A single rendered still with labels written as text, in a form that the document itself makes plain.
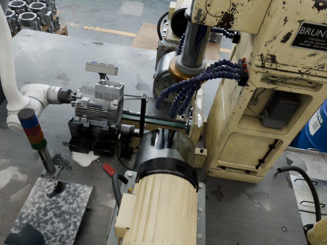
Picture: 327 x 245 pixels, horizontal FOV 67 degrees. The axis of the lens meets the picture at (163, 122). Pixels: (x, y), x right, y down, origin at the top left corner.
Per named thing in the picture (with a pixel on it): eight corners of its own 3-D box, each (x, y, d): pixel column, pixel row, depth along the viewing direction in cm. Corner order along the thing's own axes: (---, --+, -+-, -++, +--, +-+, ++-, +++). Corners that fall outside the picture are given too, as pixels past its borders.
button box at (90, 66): (117, 75, 146) (118, 66, 145) (115, 75, 139) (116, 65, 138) (88, 70, 146) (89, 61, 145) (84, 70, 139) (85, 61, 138)
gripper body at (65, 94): (56, 95, 119) (75, 96, 118) (63, 84, 125) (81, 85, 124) (61, 107, 125) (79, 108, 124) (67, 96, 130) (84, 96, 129)
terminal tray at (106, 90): (123, 96, 129) (124, 83, 126) (118, 103, 119) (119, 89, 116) (100, 92, 129) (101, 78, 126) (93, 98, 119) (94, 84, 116)
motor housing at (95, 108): (122, 119, 139) (125, 87, 131) (113, 134, 122) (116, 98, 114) (87, 113, 139) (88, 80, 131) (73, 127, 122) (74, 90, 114)
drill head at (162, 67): (194, 74, 170) (202, 41, 152) (192, 111, 146) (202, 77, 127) (158, 68, 170) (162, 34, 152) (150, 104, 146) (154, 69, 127)
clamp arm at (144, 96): (145, 133, 120) (148, 94, 101) (144, 138, 118) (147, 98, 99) (137, 132, 120) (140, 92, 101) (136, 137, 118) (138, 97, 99)
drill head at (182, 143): (190, 152, 125) (201, 118, 107) (185, 236, 98) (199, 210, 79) (141, 144, 125) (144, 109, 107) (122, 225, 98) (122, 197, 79)
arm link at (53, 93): (52, 82, 125) (63, 83, 124) (58, 96, 132) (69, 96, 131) (44, 94, 119) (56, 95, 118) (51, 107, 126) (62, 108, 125)
